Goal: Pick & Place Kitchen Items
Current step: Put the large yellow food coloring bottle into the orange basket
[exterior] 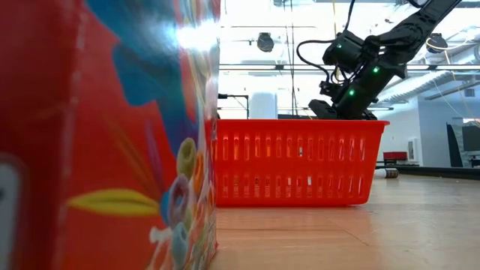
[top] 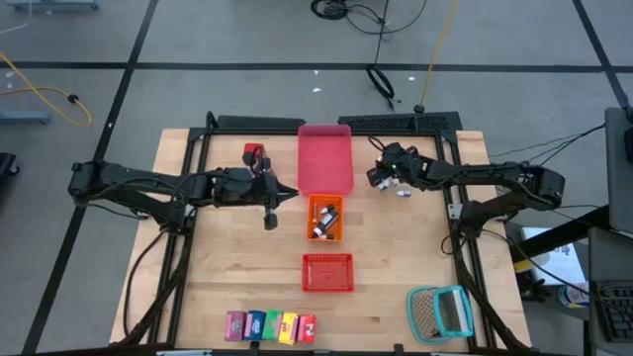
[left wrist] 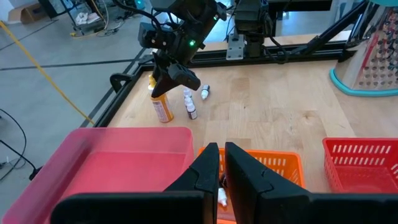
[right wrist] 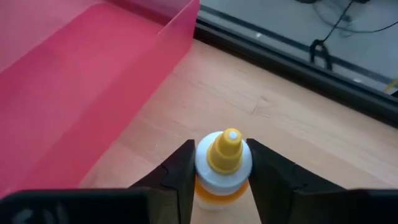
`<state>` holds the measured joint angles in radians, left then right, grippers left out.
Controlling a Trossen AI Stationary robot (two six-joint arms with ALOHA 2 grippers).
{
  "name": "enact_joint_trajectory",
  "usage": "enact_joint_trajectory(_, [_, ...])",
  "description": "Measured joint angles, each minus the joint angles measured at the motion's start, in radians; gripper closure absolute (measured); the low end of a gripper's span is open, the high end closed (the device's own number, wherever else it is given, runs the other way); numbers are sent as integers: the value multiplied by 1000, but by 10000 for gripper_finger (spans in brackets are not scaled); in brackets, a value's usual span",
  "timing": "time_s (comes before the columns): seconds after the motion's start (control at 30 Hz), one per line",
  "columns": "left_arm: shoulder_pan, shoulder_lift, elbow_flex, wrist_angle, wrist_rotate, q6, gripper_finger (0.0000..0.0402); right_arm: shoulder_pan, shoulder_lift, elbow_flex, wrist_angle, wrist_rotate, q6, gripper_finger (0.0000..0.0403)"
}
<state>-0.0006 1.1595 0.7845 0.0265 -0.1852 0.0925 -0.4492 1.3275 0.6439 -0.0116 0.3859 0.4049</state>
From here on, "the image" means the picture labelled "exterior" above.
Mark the red fruit loops cereal box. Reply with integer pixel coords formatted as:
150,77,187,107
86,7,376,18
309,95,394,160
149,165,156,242
0,0,222,270

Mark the black hanging cable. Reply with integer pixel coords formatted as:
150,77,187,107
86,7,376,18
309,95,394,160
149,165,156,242
283,0,299,118

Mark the red slotted plastic basket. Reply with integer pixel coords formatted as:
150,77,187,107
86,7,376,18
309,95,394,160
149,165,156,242
213,118,391,209

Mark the grey overhead beam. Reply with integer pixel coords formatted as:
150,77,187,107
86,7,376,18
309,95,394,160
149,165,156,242
219,63,480,72

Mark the thin yellow cable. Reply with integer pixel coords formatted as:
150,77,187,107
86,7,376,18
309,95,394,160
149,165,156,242
425,37,480,127

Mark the white cylindrical tank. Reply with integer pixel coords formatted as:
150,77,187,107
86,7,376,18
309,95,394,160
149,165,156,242
249,92,279,120

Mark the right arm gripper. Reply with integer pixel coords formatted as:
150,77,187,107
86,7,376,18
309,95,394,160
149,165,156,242
307,63,393,121

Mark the black metal rig frame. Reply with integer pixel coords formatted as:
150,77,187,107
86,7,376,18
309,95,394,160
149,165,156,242
373,163,480,181

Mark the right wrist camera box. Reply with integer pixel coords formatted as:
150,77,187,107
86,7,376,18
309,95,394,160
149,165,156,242
318,79,341,99

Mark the black metal stand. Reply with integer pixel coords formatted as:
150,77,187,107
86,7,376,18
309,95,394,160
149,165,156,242
218,93,251,119

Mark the black round ceiling lamp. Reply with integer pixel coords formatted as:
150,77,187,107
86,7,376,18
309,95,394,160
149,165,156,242
256,31,275,53
425,32,449,54

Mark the thin grey beam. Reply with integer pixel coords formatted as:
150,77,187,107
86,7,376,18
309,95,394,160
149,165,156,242
219,106,395,112

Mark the dark monitor screen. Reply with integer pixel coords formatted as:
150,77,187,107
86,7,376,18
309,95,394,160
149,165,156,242
445,122,480,169

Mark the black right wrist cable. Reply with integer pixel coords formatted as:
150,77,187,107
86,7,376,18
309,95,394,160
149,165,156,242
295,0,357,82

